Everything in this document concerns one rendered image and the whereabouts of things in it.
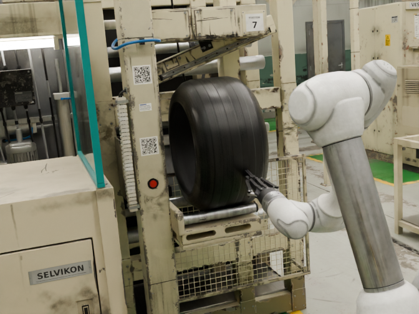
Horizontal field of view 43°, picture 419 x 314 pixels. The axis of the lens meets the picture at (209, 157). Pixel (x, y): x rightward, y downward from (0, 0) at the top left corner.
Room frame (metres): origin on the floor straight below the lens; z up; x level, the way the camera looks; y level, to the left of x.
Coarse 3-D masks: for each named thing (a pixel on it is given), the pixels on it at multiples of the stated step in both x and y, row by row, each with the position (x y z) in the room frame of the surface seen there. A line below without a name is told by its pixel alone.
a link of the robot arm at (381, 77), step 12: (372, 60) 1.41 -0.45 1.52; (360, 72) 1.38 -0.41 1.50; (372, 72) 1.37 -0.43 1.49; (384, 72) 1.36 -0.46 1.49; (396, 72) 1.39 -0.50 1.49; (372, 84) 1.36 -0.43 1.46; (384, 84) 1.36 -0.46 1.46; (372, 96) 1.35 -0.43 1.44; (384, 96) 1.38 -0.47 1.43; (372, 108) 1.36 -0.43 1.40; (372, 120) 1.44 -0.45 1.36
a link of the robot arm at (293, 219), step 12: (276, 204) 1.74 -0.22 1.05; (288, 204) 1.72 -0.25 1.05; (300, 204) 1.73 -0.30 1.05; (276, 216) 1.70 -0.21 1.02; (288, 216) 1.67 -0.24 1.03; (300, 216) 1.66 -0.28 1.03; (312, 216) 1.72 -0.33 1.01; (276, 228) 1.71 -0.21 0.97; (288, 228) 1.65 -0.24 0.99; (300, 228) 1.65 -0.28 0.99
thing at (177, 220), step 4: (172, 204) 2.19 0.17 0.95; (172, 208) 2.14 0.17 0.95; (176, 208) 2.13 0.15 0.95; (172, 212) 2.12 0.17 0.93; (176, 212) 2.07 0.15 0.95; (180, 212) 2.07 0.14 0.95; (172, 216) 2.13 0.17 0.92; (176, 216) 2.06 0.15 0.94; (180, 216) 2.06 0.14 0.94; (172, 220) 2.14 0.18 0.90; (176, 220) 2.06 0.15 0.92; (180, 220) 2.06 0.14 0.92; (172, 224) 2.14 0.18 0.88; (176, 224) 2.07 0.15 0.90; (180, 224) 2.06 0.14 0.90; (172, 228) 2.15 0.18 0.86; (176, 228) 2.08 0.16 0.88; (180, 228) 2.06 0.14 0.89; (184, 228) 2.06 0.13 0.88; (176, 232) 2.08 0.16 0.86; (180, 232) 2.06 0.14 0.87; (184, 232) 2.06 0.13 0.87
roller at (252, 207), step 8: (224, 208) 2.17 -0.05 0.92; (232, 208) 2.17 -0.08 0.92; (240, 208) 2.18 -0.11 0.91; (248, 208) 2.19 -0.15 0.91; (256, 208) 2.20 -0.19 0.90; (184, 216) 2.11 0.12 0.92; (192, 216) 2.12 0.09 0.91; (200, 216) 2.12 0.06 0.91; (208, 216) 2.13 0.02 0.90; (216, 216) 2.14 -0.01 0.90; (224, 216) 2.16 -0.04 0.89; (232, 216) 2.17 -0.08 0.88; (184, 224) 2.10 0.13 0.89
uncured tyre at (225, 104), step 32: (192, 96) 2.15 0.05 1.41; (224, 96) 2.14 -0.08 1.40; (192, 128) 2.10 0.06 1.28; (224, 128) 2.05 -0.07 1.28; (256, 128) 2.08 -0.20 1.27; (192, 160) 2.54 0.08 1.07; (224, 160) 2.03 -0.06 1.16; (256, 160) 2.07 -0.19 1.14; (192, 192) 2.17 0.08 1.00; (224, 192) 2.07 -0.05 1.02
